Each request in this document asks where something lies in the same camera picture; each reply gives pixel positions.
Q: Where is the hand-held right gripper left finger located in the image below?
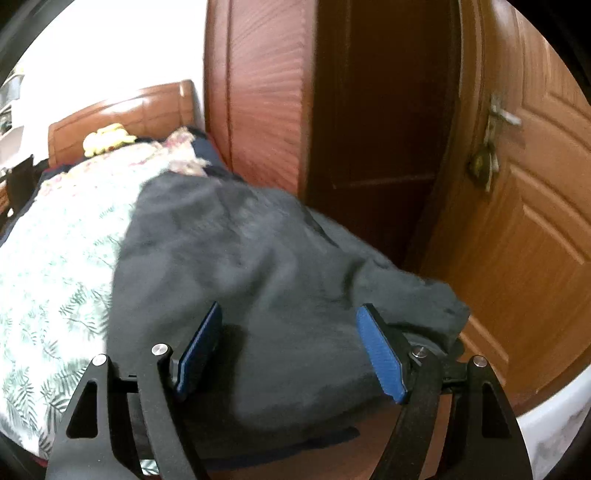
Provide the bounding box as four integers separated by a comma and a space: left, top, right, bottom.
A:
46, 301, 223, 480

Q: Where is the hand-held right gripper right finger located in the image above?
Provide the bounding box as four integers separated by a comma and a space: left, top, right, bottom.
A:
355, 303, 534, 480

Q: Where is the black zip jacket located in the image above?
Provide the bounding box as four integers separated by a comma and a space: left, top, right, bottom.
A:
106, 173, 472, 462

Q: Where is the bed with leaf-print sheet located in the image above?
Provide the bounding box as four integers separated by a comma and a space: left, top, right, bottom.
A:
0, 178, 158, 462

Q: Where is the white rounded container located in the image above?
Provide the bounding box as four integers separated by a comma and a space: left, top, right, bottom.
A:
517, 378, 591, 480

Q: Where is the wooden door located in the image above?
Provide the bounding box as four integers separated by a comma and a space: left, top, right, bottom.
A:
406, 0, 591, 407

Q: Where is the floral quilt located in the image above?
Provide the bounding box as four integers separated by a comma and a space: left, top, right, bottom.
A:
39, 127, 222, 195

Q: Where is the yellow plush toy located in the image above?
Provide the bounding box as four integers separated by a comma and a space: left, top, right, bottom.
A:
82, 124, 138, 158

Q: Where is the dark wooden chair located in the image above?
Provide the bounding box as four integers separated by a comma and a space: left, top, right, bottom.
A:
4, 154, 38, 217

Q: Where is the wooden headboard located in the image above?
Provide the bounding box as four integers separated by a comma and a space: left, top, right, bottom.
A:
47, 79, 204, 167

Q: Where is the louvered wooden wardrobe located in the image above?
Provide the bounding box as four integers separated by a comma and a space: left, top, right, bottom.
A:
203, 0, 462, 278

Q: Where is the metal door handle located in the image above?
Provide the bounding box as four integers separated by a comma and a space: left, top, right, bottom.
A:
468, 95, 522, 190

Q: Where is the white wall shelf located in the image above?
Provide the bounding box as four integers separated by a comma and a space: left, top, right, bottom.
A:
0, 69, 26, 144

